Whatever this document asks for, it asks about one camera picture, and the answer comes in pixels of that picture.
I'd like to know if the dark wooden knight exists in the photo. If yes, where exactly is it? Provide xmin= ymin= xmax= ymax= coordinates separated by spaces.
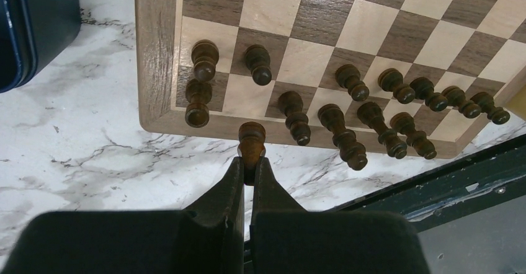
xmin=335 ymin=64 xmax=370 ymax=102

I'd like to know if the blue square tin tray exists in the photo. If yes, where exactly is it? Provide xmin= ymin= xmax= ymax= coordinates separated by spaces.
xmin=1 ymin=0 xmax=81 ymax=92

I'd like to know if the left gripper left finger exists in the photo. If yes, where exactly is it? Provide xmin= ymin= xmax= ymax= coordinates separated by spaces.
xmin=2 ymin=157 xmax=244 ymax=273

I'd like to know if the dark chess piece on board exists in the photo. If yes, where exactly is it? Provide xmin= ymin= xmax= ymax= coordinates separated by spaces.
xmin=377 ymin=68 xmax=416 ymax=104
xmin=244 ymin=45 xmax=272 ymax=86
xmin=278 ymin=91 xmax=311 ymax=146
xmin=318 ymin=104 xmax=368 ymax=171
xmin=185 ymin=79 xmax=212 ymax=128
xmin=409 ymin=77 xmax=448 ymax=112
xmin=357 ymin=102 xmax=408 ymax=159
xmin=191 ymin=40 xmax=219 ymax=82

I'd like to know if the wooden chess board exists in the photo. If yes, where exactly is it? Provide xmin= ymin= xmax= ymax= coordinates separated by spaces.
xmin=135 ymin=0 xmax=525 ymax=158

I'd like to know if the dark wooden pawn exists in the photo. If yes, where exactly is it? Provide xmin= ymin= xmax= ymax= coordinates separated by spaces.
xmin=390 ymin=112 xmax=437 ymax=160
xmin=470 ymin=92 xmax=510 ymax=125
xmin=441 ymin=86 xmax=481 ymax=119

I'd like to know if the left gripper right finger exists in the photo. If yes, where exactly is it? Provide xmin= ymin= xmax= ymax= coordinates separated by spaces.
xmin=250 ymin=157 xmax=429 ymax=273

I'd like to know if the dark wooden piece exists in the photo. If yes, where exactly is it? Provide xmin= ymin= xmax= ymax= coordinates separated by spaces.
xmin=238 ymin=122 xmax=266 ymax=170

